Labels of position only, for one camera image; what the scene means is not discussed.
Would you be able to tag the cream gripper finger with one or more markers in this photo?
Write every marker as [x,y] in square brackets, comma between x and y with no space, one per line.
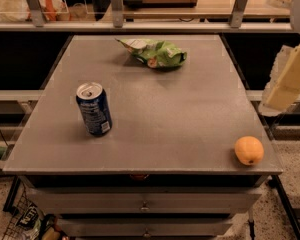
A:
[283,89]

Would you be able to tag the orange white snack bag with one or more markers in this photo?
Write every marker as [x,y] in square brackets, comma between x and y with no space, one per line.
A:
[52,9]

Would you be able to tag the orange fruit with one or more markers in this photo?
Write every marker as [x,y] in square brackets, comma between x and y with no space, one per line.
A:
[249,150]

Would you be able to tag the green rice chip bag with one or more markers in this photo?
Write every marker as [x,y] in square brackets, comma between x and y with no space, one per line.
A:
[156,54]

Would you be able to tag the metal shelf rail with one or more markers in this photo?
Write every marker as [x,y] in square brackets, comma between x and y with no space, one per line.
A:
[208,16]

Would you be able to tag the blue pepsi can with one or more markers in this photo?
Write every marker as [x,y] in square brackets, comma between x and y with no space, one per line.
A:
[93,105]

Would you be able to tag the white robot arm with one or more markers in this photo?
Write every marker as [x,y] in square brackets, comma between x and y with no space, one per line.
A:
[294,7]

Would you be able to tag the grey drawer cabinet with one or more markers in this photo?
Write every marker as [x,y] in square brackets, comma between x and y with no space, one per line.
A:
[148,207]

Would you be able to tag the wire basket with snacks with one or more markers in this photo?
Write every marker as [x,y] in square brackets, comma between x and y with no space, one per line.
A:
[27,222]

